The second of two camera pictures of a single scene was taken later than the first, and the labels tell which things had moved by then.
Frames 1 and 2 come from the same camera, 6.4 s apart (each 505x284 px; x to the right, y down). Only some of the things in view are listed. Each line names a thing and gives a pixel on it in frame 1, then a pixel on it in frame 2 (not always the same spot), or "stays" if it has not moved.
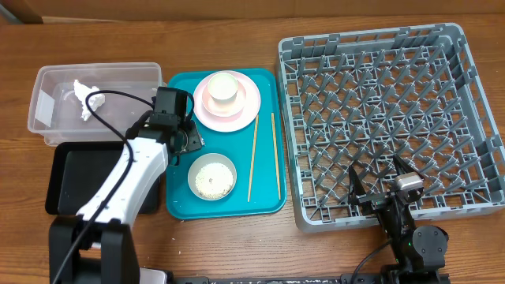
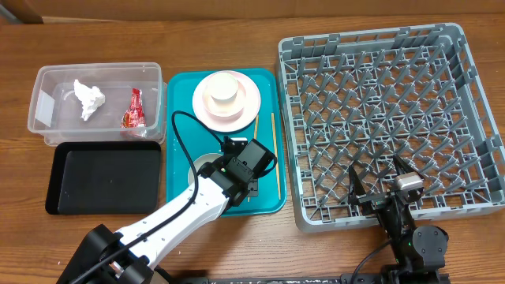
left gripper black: x=195 y=140 → x=253 y=185
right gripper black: x=373 y=200 stays
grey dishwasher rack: x=360 y=99 stays
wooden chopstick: x=277 y=156 stays
